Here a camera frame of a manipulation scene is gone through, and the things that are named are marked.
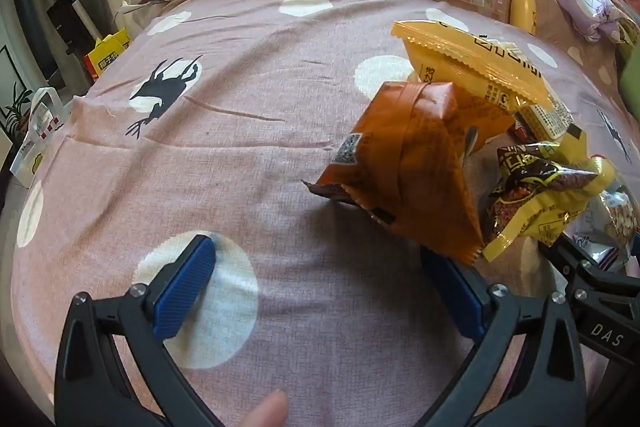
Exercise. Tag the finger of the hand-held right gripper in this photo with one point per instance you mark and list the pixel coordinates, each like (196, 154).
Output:
(575, 274)

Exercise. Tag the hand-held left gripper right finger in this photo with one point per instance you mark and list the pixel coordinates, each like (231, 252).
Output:
(457, 302)

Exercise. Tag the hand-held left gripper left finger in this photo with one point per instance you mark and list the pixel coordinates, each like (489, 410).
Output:
(185, 287)

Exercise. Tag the clear nut snack packet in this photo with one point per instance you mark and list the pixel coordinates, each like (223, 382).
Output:
(620, 217)

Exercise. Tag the yellow brown snack packet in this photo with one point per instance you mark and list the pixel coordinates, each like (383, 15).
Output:
(530, 192)

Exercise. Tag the orange snack packet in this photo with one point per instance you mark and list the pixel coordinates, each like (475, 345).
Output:
(415, 167)

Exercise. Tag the large yellow snack packet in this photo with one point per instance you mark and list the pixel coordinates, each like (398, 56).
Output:
(465, 57)

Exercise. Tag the person's left hand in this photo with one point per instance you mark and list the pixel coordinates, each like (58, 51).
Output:
(265, 412)

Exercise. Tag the white red paper bag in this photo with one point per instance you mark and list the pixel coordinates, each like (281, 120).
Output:
(35, 132)

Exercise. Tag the yellow red carton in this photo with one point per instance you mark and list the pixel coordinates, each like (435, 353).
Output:
(107, 57)

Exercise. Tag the framed plant picture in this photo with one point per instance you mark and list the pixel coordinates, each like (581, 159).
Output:
(12, 107)

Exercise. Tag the black upright object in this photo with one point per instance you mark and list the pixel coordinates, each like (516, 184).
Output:
(70, 22)

